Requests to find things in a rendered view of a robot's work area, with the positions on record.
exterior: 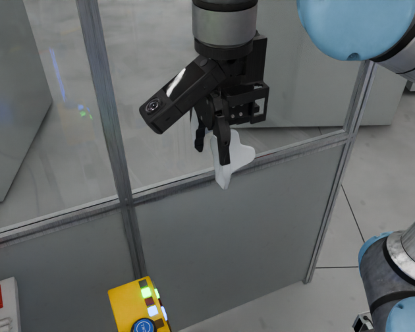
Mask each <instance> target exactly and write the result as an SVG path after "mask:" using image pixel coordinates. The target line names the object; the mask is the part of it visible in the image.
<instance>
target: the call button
mask: <svg viewBox="0 0 415 332"><path fill-rule="evenodd" d="M134 325H135V326H134V332H153V325H152V323H151V321H149V320H148V319H142V320H140V321H138V322H137V323H136V324H134Z"/></svg>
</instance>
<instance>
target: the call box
mask: <svg viewBox="0 0 415 332"><path fill-rule="evenodd" d="M144 279H146V281H147V284H148V286H147V287H144V288H142V289H141V288H140V285H139V283H138V282H139V281H141V280H144ZM148 287H149V289H150V292H151V295H149V296H147V297H143V294H142V290H143V289H146V288H148ZM108 296H109V300H110V303H111V307H112V311H113V315H114V318H115V322H116V325H117V329H118V332H134V326H135V325H134V324H136V323H137V322H138V321H140V320H142V319H148V320H149V321H151V323H152V325H153V332H170V330H169V327H168V325H167V322H166V319H165V316H164V314H163V311H162V309H161V306H160V303H159V300H158V298H157V295H156V293H155V290H154V287H153V285H152V281H151V279H150V277H149V276H147V277H143V278H141V279H138V280H135V281H133V282H130V283H127V284H125V285H121V286H119V287H116V288H114V289H110V290H108ZM151 296H152V298H153V301H154V304H152V305H151V306H146V303H145V300H144V299H145V298H149V297H151ZM152 306H156V308H157V312H158V313H157V314H155V315H152V316H150V315H149V312H148V308H150V307H152ZM160 318H162V319H163V322H164V325H165V326H164V327H161V328H159V329H156V326H155V323H154V321H155V320H157V319H160Z"/></svg>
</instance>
